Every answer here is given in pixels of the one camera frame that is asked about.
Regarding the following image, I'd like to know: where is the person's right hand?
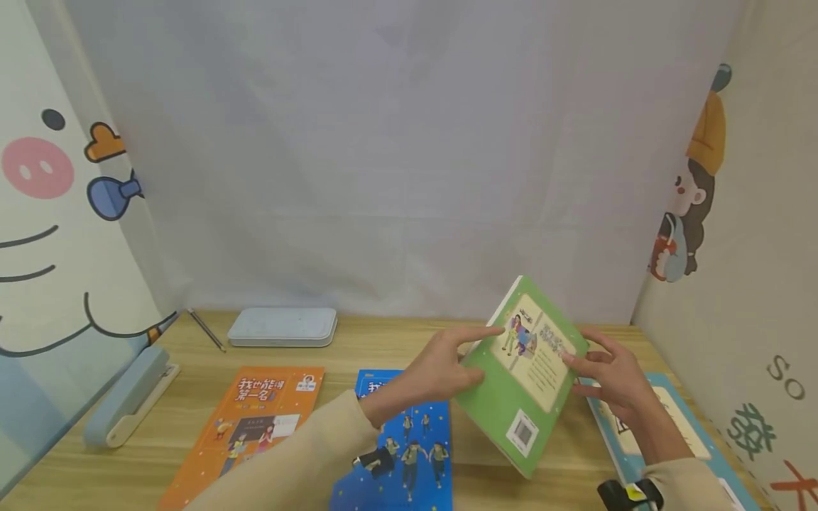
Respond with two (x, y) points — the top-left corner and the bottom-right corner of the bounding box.
(562, 327), (665, 431)

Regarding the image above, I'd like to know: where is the person's left hand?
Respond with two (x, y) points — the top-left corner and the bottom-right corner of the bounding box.
(382, 325), (506, 415)

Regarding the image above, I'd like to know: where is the green book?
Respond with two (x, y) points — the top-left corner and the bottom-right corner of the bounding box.
(452, 275), (590, 480)

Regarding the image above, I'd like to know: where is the person's right forearm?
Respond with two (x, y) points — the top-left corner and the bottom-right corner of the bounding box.
(625, 412), (737, 511)

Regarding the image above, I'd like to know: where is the person's left forearm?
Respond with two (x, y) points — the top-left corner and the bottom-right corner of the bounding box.
(184, 388), (405, 511)

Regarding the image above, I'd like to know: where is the dark blue book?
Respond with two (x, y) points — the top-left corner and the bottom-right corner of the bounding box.
(328, 368), (454, 511)

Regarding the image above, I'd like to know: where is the black wrist band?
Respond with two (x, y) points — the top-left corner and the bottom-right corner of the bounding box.
(352, 446), (397, 476)
(596, 478), (665, 511)

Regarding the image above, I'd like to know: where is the light blue book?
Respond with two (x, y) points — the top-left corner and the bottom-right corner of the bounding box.
(577, 372), (763, 511)

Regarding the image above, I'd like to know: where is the pale blue flat case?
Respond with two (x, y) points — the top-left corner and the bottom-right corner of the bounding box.
(227, 307), (339, 348)

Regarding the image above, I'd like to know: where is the orange book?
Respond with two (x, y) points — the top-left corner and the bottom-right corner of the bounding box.
(157, 366), (326, 511)

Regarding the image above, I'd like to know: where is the grey pencil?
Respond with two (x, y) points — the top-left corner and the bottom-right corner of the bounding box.
(185, 307), (228, 353)

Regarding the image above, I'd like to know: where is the light blue stapler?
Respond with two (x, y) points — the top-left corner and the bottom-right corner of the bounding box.
(82, 345), (182, 450)

